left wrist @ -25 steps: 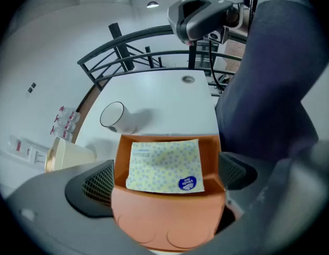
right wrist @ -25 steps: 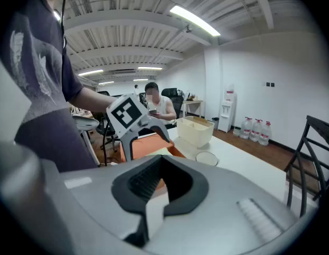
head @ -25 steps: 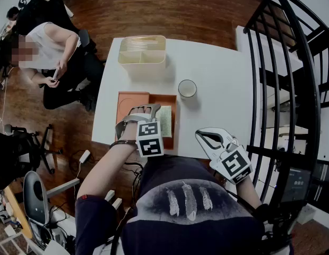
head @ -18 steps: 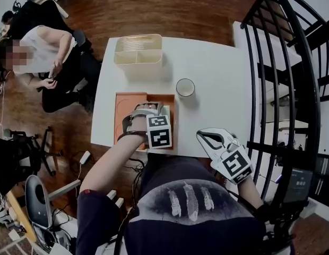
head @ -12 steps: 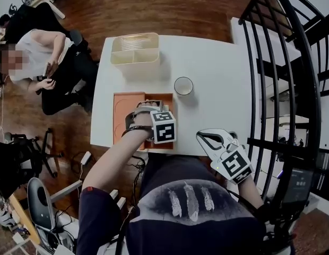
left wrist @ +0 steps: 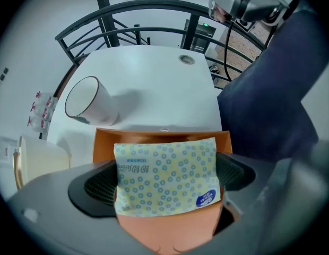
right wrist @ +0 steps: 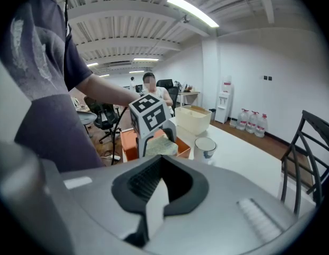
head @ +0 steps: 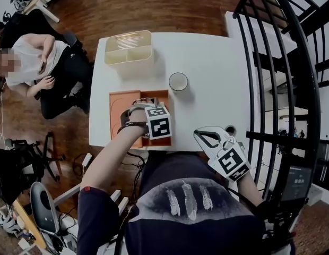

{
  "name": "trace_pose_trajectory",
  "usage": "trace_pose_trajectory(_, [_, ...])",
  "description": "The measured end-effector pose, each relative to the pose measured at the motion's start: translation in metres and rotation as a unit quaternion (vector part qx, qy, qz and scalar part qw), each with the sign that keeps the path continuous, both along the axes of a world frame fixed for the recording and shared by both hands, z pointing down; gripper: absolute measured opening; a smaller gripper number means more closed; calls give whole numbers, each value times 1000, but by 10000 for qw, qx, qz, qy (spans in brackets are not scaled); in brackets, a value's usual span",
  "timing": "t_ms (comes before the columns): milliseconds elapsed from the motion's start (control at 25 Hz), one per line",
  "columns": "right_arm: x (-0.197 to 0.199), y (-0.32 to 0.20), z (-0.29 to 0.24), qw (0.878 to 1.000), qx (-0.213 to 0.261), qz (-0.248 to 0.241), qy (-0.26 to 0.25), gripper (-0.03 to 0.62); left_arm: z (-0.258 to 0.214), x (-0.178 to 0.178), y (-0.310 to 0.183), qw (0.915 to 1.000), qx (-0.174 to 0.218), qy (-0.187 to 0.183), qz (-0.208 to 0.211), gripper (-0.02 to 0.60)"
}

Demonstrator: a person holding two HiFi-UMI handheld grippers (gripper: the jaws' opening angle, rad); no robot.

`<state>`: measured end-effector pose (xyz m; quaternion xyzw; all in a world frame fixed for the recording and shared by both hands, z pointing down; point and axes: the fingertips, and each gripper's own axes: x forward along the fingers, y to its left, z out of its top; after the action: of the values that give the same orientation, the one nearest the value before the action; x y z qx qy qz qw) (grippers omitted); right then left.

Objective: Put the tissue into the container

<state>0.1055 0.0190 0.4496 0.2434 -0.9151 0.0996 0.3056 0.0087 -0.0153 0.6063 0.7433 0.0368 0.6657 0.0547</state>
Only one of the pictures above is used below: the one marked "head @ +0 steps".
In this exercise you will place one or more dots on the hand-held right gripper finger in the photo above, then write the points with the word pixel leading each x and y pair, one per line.
pixel 216 130
pixel 207 149

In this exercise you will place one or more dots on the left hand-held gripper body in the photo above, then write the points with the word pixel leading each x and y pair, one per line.
pixel 159 125

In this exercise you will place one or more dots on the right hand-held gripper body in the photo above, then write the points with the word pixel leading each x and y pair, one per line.
pixel 230 162

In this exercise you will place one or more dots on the orange box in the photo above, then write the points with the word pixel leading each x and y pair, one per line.
pixel 160 95

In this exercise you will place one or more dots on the orange sheet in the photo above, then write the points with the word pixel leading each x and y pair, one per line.
pixel 119 108

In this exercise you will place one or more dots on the person's right forearm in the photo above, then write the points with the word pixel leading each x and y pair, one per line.
pixel 249 190

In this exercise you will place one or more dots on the person's left forearm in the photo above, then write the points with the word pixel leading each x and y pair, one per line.
pixel 111 153

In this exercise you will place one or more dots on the person's left hand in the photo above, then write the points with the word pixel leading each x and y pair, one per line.
pixel 135 117

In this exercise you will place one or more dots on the black wristband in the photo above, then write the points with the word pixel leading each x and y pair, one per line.
pixel 131 125

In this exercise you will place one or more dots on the clear glass cup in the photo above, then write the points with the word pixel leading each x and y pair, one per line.
pixel 178 81

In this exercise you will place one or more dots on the cream plastic organizer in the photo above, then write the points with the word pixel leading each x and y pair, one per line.
pixel 127 62

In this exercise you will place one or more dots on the black tablet screen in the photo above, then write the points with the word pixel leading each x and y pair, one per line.
pixel 297 183

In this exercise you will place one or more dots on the person's navy feather-print shirt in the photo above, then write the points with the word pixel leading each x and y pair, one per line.
pixel 185 216

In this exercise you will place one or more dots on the white power strip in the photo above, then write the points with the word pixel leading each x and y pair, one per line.
pixel 87 159

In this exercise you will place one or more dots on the black metal railing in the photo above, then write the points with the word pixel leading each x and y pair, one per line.
pixel 307 102

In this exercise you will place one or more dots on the black mesh office chair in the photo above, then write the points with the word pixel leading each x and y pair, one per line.
pixel 18 166

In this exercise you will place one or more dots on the black metal chair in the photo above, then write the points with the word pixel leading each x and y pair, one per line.
pixel 270 1

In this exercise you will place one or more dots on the wooden desk with white legs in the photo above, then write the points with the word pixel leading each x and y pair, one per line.
pixel 38 1

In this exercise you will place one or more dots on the grey and white seat shell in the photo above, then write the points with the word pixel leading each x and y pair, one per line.
pixel 43 208

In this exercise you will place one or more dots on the white helmet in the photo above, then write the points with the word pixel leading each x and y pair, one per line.
pixel 6 223

